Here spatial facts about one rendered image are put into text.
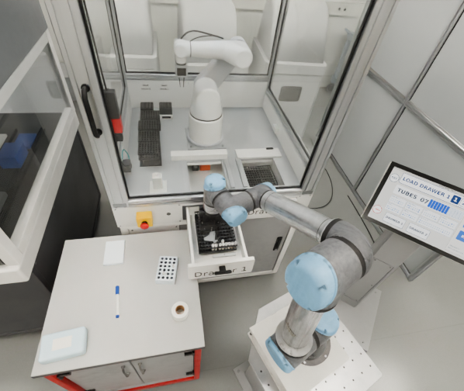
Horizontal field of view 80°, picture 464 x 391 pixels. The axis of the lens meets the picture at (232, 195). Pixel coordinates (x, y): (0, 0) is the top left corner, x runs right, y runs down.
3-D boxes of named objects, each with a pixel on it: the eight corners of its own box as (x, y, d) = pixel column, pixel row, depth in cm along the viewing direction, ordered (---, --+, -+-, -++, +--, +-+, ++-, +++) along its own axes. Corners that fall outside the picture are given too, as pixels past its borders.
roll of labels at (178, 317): (184, 324, 116) (183, 320, 113) (168, 317, 117) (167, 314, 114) (191, 308, 120) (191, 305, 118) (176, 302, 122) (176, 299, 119)
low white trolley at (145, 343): (201, 383, 166) (205, 346, 111) (88, 406, 154) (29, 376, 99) (192, 290, 204) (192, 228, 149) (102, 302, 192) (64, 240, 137)
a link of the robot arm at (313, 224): (396, 230, 65) (262, 173, 103) (368, 250, 60) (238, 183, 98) (389, 267, 71) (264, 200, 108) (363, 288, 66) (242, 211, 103)
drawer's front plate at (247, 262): (251, 271, 129) (255, 259, 121) (188, 279, 123) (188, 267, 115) (251, 268, 130) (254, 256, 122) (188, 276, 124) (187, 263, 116)
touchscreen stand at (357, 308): (365, 352, 187) (477, 284, 113) (303, 315, 200) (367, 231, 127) (379, 292, 218) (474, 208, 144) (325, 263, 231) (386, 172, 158)
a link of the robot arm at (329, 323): (336, 334, 102) (350, 320, 93) (310, 356, 96) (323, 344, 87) (313, 306, 109) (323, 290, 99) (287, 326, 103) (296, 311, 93)
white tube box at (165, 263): (174, 285, 127) (174, 281, 124) (155, 284, 126) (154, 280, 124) (178, 260, 136) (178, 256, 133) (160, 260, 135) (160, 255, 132)
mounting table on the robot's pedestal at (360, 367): (369, 381, 119) (383, 375, 110) (289, 451, 101) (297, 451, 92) (302, 290, 144) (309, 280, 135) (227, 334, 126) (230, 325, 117)
